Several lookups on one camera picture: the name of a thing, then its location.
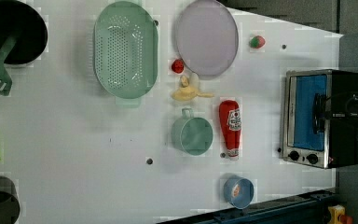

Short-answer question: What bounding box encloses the yellow peeled toy banana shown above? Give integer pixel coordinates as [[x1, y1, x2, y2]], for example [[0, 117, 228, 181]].
[[172, 73, 214, 102]]

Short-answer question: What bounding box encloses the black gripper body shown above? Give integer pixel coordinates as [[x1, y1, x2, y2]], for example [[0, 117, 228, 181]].
[[323, 91, 358, 144]]

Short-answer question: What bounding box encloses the black toaster oven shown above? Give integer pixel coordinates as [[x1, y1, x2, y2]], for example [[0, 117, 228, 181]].
[[282, 69, 358, 169]]

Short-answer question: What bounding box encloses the blue bowl with orange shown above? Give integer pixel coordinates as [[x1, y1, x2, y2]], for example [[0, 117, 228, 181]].
[[223, 175, 255, 209]]

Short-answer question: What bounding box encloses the red ketchup bottle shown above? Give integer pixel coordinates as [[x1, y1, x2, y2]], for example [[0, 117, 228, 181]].
[[219, 100, 241, 161]]

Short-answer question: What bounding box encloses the toy strawberry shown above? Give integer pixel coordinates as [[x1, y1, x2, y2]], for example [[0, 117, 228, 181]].
[[250, 35, 266, 49]]

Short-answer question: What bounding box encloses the red toy tomato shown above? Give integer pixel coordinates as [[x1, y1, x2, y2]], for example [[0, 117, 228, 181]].
[[172, 59, 185, 74]]

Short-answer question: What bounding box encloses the black round pot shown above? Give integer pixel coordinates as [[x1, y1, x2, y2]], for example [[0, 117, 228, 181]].
[[0, 0, 48, 65]]

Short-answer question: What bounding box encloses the green mug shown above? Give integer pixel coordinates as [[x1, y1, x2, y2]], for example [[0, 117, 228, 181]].
[[171, 107, 213, 156]]

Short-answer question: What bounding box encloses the green perforated colander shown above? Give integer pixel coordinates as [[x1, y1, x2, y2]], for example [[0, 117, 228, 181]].
[[93, 1, 158, 108]]

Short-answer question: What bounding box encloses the lilac round plate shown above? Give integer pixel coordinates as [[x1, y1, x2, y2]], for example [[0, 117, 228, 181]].
[[175, 0, 239, 76]]

